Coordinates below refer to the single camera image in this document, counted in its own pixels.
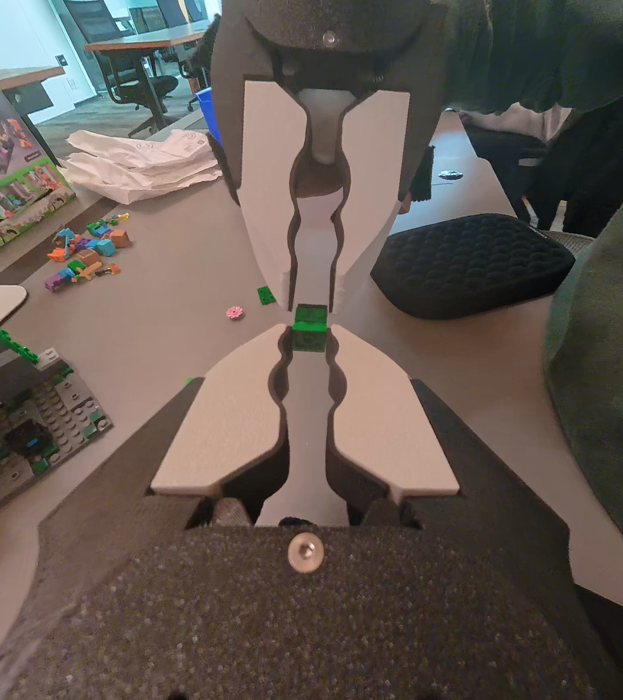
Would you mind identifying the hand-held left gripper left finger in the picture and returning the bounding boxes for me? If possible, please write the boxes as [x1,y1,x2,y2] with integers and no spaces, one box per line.
[150,323,291,497]

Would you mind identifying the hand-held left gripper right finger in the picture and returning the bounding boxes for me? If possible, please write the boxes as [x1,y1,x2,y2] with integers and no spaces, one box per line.
[325,323,461,504]

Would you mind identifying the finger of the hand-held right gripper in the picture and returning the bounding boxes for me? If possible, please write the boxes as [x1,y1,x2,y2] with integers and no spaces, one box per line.
[239,79,312,311]
[332,89,412,315]

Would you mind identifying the green toy brick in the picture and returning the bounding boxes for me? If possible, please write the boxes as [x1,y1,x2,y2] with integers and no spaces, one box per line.
[292,303,329,352]

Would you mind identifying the person's right forearm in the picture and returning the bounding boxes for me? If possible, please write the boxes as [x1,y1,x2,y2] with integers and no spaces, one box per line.
[443,0,623,118]

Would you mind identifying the grey desk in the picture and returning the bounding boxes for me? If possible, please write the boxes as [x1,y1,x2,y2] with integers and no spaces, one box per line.
[0,112,623,700]

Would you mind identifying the blue plastic bin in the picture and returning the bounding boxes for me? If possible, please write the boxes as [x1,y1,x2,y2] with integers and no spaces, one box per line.
[196,86,226,149]

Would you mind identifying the white paper bags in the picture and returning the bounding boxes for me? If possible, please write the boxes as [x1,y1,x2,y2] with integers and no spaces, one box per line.
[60,127,224,206]

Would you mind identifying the black padded wrist rest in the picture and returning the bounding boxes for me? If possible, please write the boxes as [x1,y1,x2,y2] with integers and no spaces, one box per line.
[371,213,576,320]

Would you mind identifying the black office chair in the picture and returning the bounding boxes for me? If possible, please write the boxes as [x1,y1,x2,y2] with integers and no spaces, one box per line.
[65,0,180,107]

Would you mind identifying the long wooden table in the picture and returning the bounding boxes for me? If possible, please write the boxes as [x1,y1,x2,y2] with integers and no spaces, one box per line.
[84,19,216,137]

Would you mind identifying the person's black trousers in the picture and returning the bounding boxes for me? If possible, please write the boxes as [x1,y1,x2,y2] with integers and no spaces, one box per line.
[462,109,623,233]

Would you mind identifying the pile of colourful toy bricks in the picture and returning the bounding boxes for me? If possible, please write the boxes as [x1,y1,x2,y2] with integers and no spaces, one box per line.
[43,212,132,293]

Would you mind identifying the grey toy brick building model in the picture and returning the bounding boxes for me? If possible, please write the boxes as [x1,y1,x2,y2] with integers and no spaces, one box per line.
[0,307,114,556]

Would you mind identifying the person in green sweatshirt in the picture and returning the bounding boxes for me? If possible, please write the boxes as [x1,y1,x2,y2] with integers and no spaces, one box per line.
[543,148,623,580]

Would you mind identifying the small wooden table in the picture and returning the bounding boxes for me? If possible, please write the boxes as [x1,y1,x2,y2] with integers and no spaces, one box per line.
[0,66,67,120]

